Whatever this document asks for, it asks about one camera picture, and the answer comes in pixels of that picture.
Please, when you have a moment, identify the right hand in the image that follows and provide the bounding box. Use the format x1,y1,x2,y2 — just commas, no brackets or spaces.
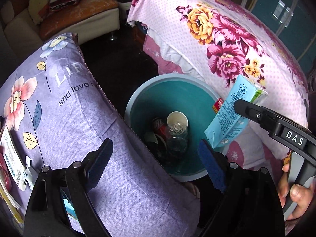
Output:
277,163,315,220

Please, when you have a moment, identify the white paper cup in bin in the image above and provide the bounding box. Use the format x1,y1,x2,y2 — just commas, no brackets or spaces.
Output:
166,111,189,128

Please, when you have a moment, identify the red small packet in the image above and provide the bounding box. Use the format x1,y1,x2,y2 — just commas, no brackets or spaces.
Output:
0,146,12,192

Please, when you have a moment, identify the teal round trash bin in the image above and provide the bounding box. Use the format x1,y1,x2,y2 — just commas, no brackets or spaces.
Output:
124,74,220,182

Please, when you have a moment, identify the orange leather seat cushion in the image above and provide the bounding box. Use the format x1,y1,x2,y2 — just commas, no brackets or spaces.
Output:
39,0,118,41

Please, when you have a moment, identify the red snack wrapper in bin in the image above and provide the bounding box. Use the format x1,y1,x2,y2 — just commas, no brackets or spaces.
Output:
151,117,167,148

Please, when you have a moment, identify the beige sofa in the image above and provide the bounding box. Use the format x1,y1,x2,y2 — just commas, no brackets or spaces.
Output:
1,0,119,60

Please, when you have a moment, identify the light blue carton box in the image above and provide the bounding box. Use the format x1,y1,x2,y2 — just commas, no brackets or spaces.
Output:
205,75,268,149

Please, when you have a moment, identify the clear plastic water bottle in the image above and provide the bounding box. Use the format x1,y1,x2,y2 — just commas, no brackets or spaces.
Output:
166,122,188,153

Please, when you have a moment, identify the yellow patterned cushion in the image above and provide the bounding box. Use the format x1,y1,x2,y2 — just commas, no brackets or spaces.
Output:
28,0,50,25

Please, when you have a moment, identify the pink floral bed sheet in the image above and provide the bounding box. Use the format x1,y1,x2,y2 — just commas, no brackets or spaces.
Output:
126,0,309,168

